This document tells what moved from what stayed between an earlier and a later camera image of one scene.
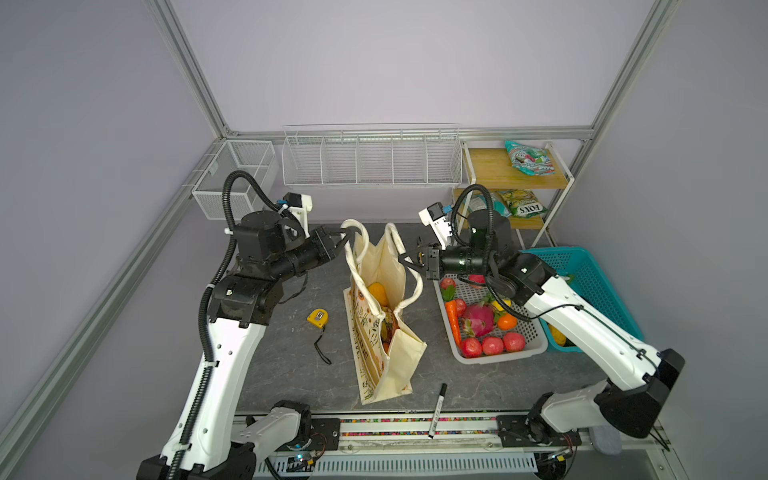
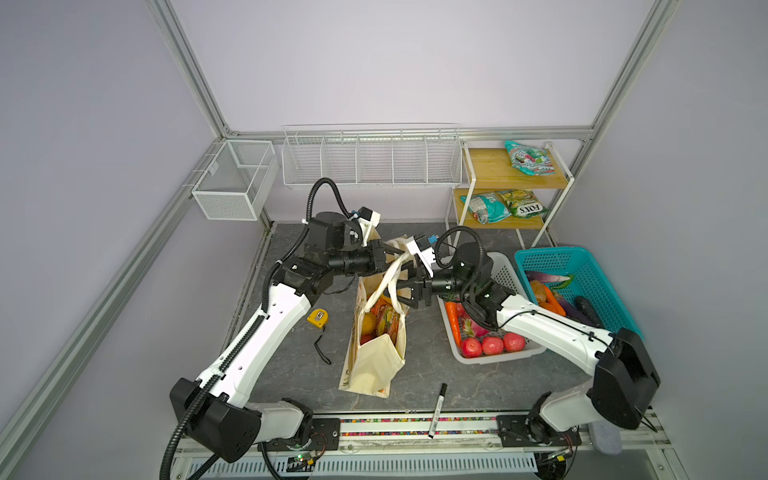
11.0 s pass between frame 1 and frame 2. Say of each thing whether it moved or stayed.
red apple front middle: stayed
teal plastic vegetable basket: stayed
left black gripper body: moved
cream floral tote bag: moved
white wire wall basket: stayed
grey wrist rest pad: stayed
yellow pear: moved
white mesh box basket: stayed
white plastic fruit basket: stayed
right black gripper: moved
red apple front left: stayed
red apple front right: stayed
